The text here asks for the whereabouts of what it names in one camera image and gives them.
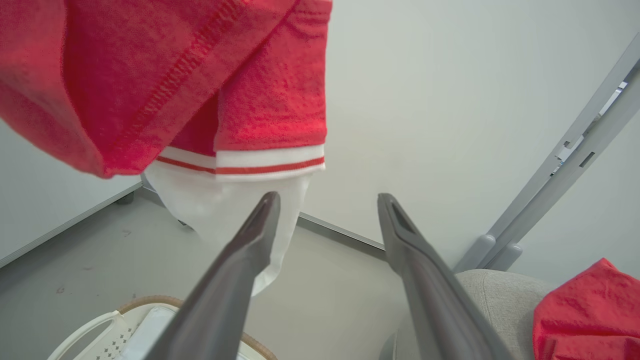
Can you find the grey metal frame leg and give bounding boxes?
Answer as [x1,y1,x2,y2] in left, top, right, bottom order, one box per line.
[452,32,640,274]

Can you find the plain red garment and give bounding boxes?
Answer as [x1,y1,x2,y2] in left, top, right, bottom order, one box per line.
[532,257,640,360]

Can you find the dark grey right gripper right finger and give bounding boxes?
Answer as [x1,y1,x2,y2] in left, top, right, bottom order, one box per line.
[377,193,516,360]

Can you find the white garment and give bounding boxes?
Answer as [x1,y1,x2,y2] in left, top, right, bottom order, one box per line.
[144,160,314,297]

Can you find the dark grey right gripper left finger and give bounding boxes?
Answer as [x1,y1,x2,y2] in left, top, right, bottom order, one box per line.
[142,191,282,360]

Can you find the red jersey with white trim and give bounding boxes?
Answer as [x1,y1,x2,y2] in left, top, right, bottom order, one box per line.
[0,0,334,182]

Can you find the white basket with wicker rim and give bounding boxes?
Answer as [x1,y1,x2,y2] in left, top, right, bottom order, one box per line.
[47,295,279,360]

